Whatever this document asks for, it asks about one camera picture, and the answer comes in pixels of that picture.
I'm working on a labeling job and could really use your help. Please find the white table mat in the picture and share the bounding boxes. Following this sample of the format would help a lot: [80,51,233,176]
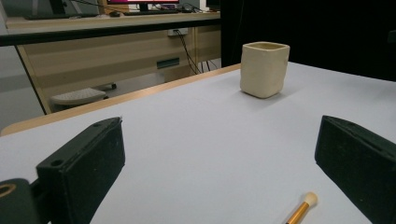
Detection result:
[0,62,396,224]

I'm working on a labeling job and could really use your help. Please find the black cables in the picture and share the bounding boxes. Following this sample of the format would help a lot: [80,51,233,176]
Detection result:
[176,29,219,76]

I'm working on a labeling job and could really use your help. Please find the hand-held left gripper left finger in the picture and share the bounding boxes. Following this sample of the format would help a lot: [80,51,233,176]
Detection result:
[35,117,126,224]

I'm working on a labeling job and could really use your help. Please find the cream ceramic square cup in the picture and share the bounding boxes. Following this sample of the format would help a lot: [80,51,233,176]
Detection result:
[239,41,291,100]

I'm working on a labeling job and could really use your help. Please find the grey chair base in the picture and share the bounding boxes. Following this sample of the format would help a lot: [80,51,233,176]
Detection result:
[49,87,108,106]

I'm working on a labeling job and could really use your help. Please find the gold handled makeup brush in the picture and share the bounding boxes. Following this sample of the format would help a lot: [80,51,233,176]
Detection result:
[284,191,318,224]

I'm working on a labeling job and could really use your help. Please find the white power strip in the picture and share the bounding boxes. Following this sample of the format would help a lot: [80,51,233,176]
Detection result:
[167,27,190,37]

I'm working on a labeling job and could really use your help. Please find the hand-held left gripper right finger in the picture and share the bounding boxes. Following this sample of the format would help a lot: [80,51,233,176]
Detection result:
[314,115,396,224]

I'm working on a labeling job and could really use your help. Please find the computer monitor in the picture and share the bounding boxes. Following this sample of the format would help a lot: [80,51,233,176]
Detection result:
[106,0,181,13]

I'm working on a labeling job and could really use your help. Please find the black keyboard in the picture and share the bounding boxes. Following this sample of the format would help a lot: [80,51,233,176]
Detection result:
[123,9,180,17]

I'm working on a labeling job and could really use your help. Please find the black curtain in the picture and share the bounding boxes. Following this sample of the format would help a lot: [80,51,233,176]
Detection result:
[219,0,396,82]

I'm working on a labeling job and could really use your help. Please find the light wooden desk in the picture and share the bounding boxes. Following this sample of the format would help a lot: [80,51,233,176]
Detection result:
[5,11,222,115]

